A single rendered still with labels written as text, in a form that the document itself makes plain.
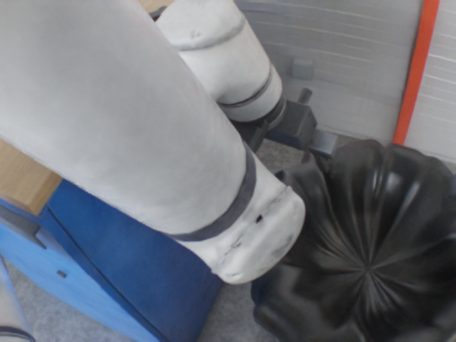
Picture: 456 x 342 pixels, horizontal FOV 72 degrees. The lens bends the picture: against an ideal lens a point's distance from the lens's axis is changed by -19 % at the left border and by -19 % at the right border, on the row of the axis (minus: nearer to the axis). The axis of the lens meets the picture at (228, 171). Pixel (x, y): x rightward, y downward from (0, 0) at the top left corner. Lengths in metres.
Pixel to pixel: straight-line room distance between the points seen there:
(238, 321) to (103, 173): 1.16
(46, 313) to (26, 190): 1.11
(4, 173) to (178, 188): 0.37
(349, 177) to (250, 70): 0.46
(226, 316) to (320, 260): 0.59
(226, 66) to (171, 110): 0.21
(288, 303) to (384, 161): 0.39
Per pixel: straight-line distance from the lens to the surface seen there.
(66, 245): 0.54
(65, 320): 1.50
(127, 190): 0.18
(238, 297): 1.33
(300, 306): 0.61
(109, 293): 0.68
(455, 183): 0.54
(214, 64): 0.36
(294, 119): 0.49
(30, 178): 0.49
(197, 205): 0.21
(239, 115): 0.45
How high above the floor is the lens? 1.24
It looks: 49 degrees down
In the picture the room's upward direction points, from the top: 9 degrees counter-clockwise
